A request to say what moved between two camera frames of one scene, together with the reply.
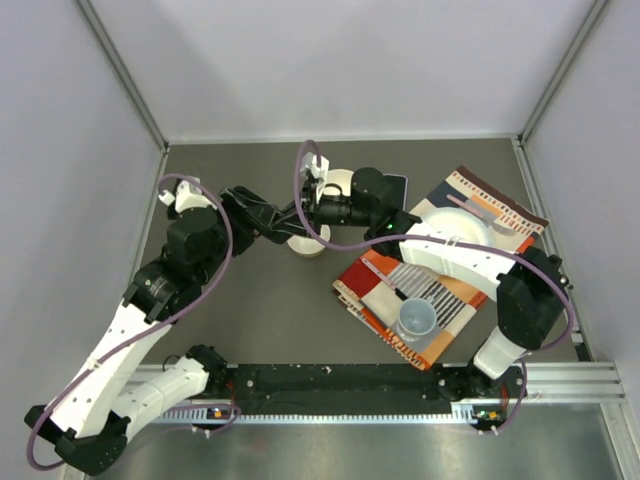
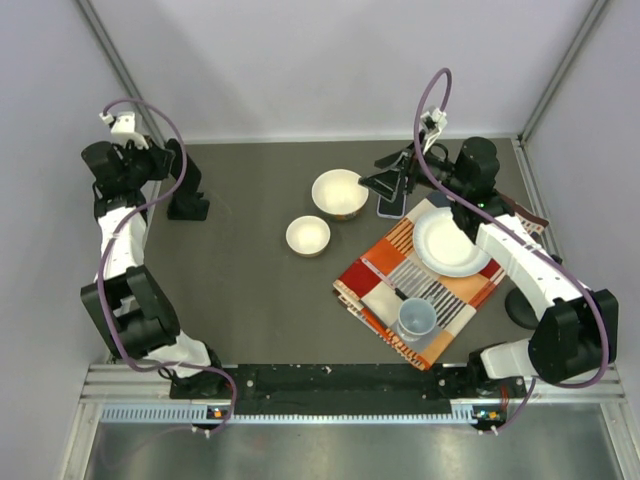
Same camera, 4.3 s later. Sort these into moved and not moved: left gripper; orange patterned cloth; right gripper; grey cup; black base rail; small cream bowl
Moved: right gripper; left gripper
Not moved: black base rail; small cream bowl; grey cup; orange patterned cloth
